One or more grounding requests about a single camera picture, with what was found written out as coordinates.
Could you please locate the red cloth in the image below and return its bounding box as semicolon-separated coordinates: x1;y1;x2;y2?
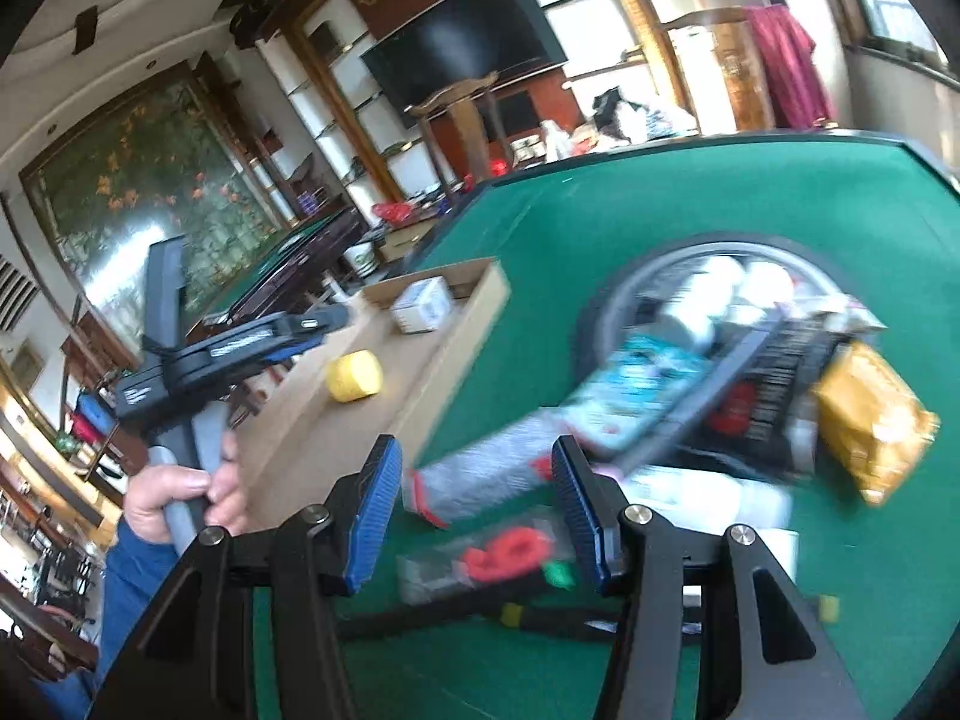
742;4;837;128

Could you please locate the small white box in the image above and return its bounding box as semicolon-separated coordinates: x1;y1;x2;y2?
390;276;452;335

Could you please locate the round grey table panel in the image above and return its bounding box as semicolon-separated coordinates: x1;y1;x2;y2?
574;235;886;421

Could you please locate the blue bag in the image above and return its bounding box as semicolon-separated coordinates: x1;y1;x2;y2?
75;390;117;440

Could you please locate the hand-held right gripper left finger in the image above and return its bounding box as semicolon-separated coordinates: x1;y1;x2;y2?
86;435;406;720

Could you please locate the white bottle red label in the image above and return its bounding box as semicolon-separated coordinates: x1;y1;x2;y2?
622;465;796;541

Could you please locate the white bucket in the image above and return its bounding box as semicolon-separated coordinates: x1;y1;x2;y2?
346;240;383;278

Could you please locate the grey striped packet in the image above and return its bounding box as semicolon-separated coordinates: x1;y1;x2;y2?
401;409;571;530

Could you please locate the teal packet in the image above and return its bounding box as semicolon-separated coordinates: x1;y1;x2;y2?
562;334;713;458

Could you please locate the person's left hand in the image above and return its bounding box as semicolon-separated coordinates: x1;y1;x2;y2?
122;431;245;545

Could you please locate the framed flower painting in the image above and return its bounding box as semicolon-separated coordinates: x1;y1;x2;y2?
19;60;293;346

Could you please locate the silver white bottle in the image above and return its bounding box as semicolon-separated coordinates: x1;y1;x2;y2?
660;270;743;350

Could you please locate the white plastic bag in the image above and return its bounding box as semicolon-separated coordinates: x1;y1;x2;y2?
536;120;575;162

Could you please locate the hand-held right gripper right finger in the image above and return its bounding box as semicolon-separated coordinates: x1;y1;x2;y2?
551;435;871;720

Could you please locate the red item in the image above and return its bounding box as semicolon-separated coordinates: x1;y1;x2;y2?
394;506;578;605

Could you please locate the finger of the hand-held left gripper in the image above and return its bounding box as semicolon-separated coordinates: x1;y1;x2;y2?
259;305;352;346
247;334;331;372

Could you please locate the black television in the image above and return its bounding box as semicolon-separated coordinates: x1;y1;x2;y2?
360;0;569;130

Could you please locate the person's left forearm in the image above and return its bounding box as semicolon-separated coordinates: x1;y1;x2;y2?
97;517;196;698

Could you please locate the black packet red print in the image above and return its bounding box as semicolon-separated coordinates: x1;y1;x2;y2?
675;315;856;477

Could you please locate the carved wooden chair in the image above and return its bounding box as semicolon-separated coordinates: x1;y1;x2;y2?
660;6;777;132

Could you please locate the black and white cloth pile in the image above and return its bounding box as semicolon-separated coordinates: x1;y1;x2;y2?
592;86;698;143

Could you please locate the green topped mahjong table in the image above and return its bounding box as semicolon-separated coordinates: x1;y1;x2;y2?
184;202;368;338

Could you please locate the cardboard box with clutter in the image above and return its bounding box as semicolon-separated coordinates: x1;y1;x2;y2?
379;217;440;260

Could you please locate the gold framed wall shelf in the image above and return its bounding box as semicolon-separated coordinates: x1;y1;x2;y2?
255;0;706;203

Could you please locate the yellow snack packet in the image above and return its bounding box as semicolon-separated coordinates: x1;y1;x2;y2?
814;341;942;507

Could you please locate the white wall air vent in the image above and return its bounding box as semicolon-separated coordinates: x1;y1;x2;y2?
0;255;38;331

